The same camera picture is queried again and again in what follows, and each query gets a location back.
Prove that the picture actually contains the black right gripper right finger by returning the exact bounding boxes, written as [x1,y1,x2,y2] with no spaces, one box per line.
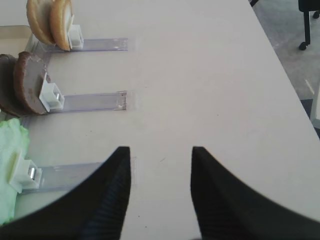
[190,146,320,240]

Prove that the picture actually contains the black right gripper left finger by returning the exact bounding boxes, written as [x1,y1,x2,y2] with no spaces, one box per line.
[0,146,131,240]

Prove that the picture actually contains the white pusher block at lettuce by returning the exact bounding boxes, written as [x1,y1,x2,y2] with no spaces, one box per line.
[8,152,43,194]

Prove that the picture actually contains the green lettuce leaf in rack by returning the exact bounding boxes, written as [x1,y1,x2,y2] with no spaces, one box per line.
[0,118,30,225]

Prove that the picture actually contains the white pusher block at patties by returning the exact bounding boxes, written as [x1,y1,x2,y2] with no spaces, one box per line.
[39,72,65,113]

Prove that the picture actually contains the brown meat patty behind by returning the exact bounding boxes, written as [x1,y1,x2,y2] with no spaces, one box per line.
[0,54,28,118]

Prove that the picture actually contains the brown meat patty near pusher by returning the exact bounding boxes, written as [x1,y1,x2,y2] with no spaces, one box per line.
[13,51,51,115]

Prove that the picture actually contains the white pusher block at buns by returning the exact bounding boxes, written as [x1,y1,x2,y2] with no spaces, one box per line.
[67,14,84,49]

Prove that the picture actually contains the bun slice nearer pusher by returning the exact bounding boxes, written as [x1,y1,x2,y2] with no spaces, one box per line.
[49,0,73,51]

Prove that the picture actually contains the bun slice behind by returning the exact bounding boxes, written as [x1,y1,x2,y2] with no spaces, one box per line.
[26,0,55,45]

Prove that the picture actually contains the black chair leg with caster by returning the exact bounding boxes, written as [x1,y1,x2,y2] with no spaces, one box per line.
[298,0,320,51]

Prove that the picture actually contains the clear rail under lettuce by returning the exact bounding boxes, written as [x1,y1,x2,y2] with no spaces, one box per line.
[22,155,136,195]

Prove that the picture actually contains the clear rail under patties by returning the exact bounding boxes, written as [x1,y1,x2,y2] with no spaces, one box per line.
[50,91,128,113]

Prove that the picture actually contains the clear rail under buns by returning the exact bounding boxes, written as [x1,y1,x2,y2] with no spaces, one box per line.
[29,38,129,53]

